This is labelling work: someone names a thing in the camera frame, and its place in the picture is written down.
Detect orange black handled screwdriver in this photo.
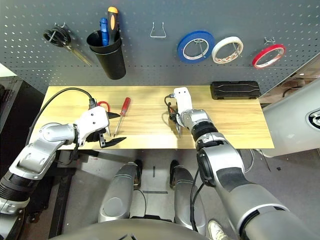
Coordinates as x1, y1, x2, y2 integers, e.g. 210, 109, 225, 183
107, 6, 120, 46

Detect silver wire pliers holder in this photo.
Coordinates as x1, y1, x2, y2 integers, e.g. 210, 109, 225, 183
149, 21, 168, 39

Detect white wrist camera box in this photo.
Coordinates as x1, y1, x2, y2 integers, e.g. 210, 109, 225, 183
74, 105, 111, 147
172, 86, 194, 114

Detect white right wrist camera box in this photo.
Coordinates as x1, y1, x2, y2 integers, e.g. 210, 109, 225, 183
172, 86, 194, 114

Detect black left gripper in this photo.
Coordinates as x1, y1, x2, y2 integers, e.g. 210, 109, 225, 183
85, 111, 128, 149

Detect red tape roll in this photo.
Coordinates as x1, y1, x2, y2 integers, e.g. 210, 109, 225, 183
251, 43, 287, 71

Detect blue handled screwdriver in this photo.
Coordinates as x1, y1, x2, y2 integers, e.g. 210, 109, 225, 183
99, 17, 110, 47

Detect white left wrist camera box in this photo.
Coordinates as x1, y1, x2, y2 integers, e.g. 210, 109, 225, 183
74, 105, 111, 147

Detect red handled screwdriver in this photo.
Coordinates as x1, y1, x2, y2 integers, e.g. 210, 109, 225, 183
112, 96, 132, 138

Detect silver robot leg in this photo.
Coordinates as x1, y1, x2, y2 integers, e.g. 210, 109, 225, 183
97, 159, 144, 224
169, 159, 207, 234

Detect silver robot left leg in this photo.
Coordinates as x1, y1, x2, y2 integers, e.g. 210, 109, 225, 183
97, 159, 144, 224

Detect black handled scissors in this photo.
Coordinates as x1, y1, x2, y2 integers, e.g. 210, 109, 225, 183
42, 25, 95, 67

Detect blue tape roll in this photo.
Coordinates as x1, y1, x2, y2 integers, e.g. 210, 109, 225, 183
176, 30, 216, 65

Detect grey perforated pegboard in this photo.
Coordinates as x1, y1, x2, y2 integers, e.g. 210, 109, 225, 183
0, 0, 320, 95

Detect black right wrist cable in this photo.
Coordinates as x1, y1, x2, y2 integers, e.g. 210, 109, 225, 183
161, 93, 210, 232

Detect white tape roll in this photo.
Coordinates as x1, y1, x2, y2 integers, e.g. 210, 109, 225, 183
211, 36, 244, 67

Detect black plastic tool cup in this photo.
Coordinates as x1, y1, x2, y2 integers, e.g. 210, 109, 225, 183
85, 29, 127, 81

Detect light bystander sneaker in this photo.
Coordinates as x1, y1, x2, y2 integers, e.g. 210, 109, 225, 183
207, 219, 231, 240

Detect grey robot torso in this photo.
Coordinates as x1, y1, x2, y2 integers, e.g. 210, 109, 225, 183
49, 218, 209, 240

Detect black plastic tool case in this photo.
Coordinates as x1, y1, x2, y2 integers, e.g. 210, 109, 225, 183
209, 80, 262, 101

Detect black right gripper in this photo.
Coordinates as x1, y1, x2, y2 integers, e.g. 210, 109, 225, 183
168, 109, 182, 126

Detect red handled scissors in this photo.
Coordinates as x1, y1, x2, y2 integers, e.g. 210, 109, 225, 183
96, 100, 112, 138

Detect orange black pliers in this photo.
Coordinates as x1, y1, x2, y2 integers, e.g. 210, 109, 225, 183
168, 105, 183, 139

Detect white floor cable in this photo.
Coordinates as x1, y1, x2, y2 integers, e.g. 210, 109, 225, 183
239, 148, 273, 174

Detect silver robot right leg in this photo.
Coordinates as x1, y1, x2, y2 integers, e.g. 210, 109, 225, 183
169, 159, 207, 234

